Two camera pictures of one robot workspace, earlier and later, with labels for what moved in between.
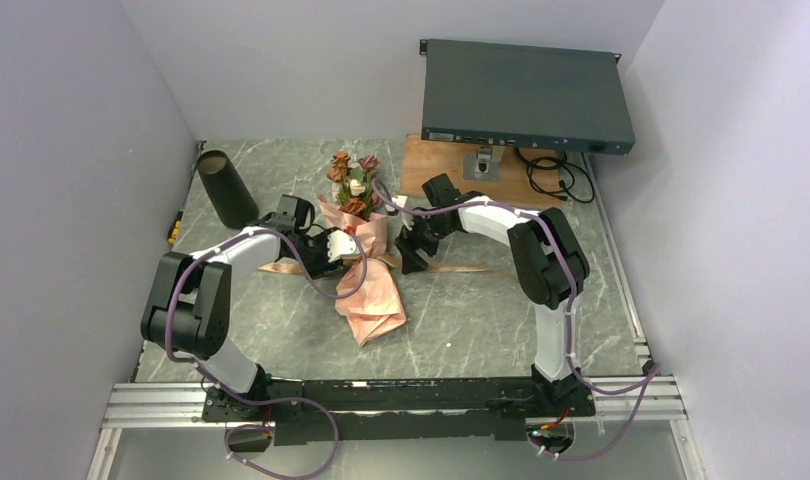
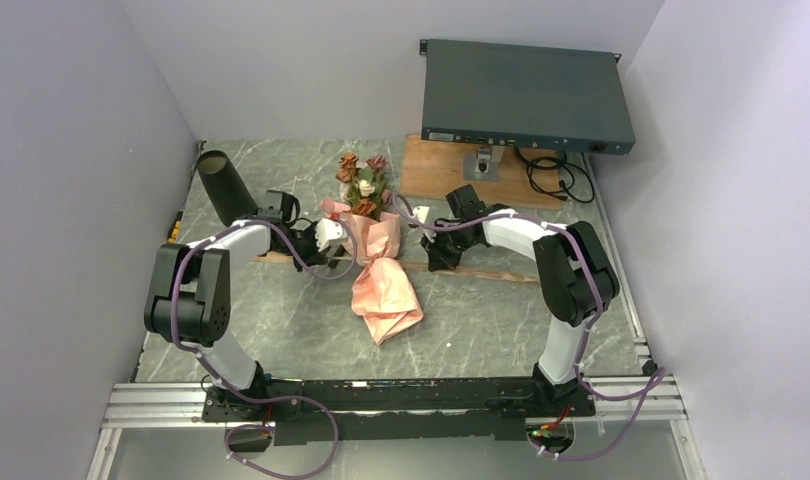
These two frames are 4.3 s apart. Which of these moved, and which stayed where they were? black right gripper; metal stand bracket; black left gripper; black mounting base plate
Moved: black right gripper
Stayed: black left gripper; metal stand bracket; black mounting base plate
